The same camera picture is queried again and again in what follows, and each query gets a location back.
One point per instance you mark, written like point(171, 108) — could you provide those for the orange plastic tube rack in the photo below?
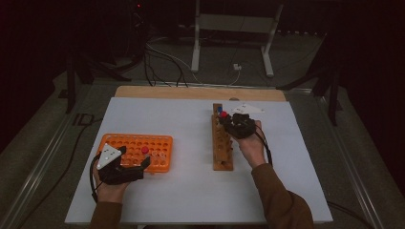
point(133, 143)

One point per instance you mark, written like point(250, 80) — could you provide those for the person's left hand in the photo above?
point(110, 192)

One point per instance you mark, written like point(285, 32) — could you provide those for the white table mat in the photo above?
point(184, 127)

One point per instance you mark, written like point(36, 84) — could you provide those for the white plug adapter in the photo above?
point(237, 66)

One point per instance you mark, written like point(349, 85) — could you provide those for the clear test tube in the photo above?
point(154, 155)
point(162, 155)

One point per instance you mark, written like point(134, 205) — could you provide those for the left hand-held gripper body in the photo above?
point(110, 157)

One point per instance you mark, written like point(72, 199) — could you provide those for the wooden test tube rack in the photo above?
point(221, 152)

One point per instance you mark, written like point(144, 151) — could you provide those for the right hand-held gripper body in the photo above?
point(242, 125)

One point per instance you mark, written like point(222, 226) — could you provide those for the red-capped test tube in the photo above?
point(145, 150)
point(223, 114)

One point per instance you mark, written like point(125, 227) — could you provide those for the grey metal stand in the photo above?
point(196, 47)

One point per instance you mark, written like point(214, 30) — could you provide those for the person's right hand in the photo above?
point(253, 151)

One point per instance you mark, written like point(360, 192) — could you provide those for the black tripod stand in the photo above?
point(70, 82)
point(332, 95)

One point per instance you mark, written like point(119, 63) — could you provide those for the black power strip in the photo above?
point(302, 32)

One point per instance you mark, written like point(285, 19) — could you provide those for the blue-capped test tube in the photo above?
point(219, 109)

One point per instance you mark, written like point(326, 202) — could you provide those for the black device with red light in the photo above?
point(138, 19)

